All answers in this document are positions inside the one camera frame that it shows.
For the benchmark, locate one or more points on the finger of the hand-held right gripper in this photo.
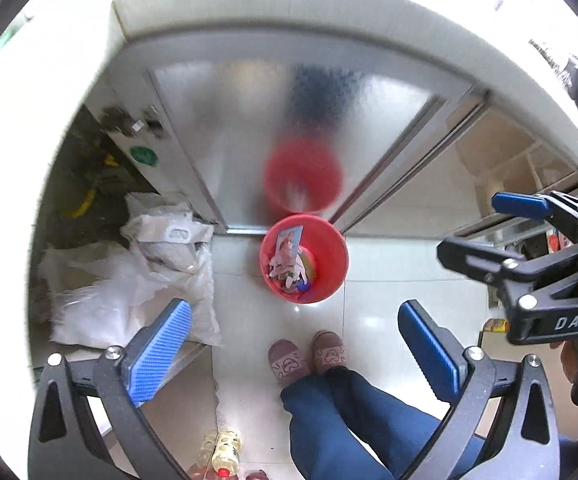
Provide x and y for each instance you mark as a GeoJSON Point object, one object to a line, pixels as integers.
{"type": "Point", "coordinates": [519, 205]}
{"type": "Point", "coordinates": [474, 256]}

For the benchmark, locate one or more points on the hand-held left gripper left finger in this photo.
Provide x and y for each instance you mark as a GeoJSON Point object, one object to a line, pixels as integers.
{"type": "Point", "coordinates": [161, 355]}

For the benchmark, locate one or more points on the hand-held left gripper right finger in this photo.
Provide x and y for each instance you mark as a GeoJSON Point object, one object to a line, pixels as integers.
{"type": "Point", "coordinates": [429, 355]}

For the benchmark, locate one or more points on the red plastic bucket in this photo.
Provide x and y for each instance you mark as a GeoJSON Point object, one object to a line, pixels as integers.
{"type": "Point", "coordinates": [329, 260]}

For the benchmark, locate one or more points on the person's right leg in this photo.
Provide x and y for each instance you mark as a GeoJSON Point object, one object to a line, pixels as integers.
{"type": "Point", "coordinates": [399, 415]}

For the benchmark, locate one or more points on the person's leg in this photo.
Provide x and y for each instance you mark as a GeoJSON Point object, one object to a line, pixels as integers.
{"type": "Point", "coordinates": [319, 430]}
{"type": "Point", "coordinates": [399, 415]}

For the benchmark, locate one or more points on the yellow snack packet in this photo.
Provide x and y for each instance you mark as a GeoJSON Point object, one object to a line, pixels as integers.
{"type": "Point", "coordinates": [496, 326]}

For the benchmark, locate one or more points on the stainless steel cabinet door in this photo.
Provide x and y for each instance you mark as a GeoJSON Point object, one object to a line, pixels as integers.
{"type": "Point", "coordinates": [444, 180]}
{"type": "Point", "coordinates": [229, 125]}

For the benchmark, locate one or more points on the pink patterned slipper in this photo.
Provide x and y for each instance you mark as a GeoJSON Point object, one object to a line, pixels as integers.
{"type": "Point", "coordinates": [286, 362]}
{"type": "Point", "coordinates": [328, 352]}

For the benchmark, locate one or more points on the yellow liquid plastic bottle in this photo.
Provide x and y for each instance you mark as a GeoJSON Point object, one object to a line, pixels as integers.
{"type": "Point", "coordinates": [206, 452]}
{"type": "Point", "coordinates": [226, 447]}

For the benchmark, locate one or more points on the white plastic bag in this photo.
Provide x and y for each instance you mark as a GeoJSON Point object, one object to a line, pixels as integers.
{"type": "Point", "coordinates": [169, 230]}

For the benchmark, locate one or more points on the person's left leg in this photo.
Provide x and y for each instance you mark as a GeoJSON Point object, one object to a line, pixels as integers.
{"type": "Point", "coordinates": [319, 430]}

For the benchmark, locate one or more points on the small blue packet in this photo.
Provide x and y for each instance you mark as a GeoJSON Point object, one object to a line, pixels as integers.
{"type": "Point", "coordinates": [304, 286]}

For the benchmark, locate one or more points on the crumpled wrappers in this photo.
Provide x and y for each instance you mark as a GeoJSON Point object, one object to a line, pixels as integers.
{"type": "Point", "coordinates": [289, 277]}

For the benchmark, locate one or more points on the printed picture packet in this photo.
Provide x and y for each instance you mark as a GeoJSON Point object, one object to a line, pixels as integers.
{"type": "Point", "coordinates": [285, 247]}

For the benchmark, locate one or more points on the green round sticker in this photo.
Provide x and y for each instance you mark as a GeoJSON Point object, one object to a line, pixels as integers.
{"type": "Point", "coordinates": [144, 156]}

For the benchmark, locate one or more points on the white kitchen counter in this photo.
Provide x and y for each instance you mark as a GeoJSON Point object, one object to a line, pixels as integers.
{"type": "Point", "coordinates": [319, 15]}

